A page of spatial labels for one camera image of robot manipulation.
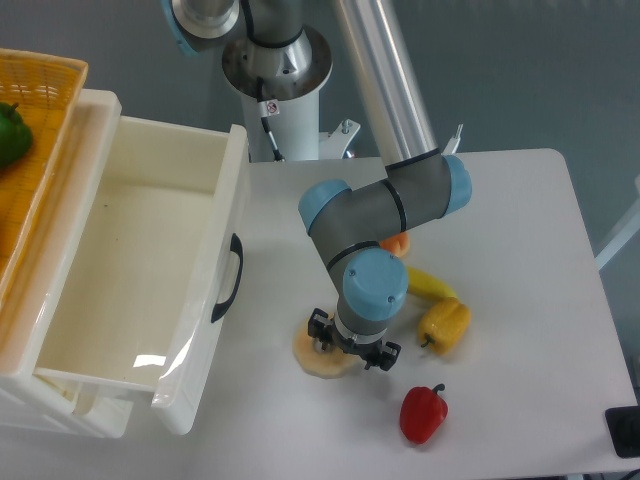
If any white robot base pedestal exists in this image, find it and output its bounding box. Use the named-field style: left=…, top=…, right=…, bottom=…
left=222, top=26, right=361, bottom=163

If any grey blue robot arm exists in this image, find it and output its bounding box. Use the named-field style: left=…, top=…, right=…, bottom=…
left=162, top=1, right=472, bottom=370

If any white table leg frame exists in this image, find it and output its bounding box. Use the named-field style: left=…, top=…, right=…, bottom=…
left=595, top=177, right=639, bottom=271

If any black device at edge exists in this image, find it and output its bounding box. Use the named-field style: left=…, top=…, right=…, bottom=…
left=605, top=405, right=639, bottom=458

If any black drawer handle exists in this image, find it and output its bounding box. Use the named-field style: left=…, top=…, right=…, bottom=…
left=210, top=233, right=245, bottom=324

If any red bell pepper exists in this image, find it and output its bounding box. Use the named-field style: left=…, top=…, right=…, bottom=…
left=399, top=383, right=448, bottom=445

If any yellow banana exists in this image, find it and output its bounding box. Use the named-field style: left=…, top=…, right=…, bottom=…
left=406, top=266, right=458, bottom=302

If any yellow bell pepper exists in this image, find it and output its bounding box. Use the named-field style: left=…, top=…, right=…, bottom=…
left=417, top=297, right=472, bottom=355

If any orange peach fruit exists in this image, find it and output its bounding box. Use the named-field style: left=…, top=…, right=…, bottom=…
left=379, top=232, right=411, bottom=258

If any white drawer cabinet frame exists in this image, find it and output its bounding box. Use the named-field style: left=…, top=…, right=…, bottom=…
left=1, top=90, right=140, bottom=438

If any green bell pepper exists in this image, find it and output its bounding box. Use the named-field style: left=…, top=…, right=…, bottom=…
left=0, top=102, right=33, bottom=168

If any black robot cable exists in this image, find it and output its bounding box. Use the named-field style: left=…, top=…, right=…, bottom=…
left=255, top=76, right=286, bottom=162

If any orange wicker basket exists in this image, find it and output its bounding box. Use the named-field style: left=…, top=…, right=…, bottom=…
left=1, top=48, right=88, bottom=299

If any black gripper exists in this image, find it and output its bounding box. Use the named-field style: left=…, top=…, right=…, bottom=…
left=307, top=308, right=401, bottom=371

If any white plastic drawer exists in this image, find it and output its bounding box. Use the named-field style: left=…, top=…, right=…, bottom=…
left=33, top=115, right=250, bottom=437

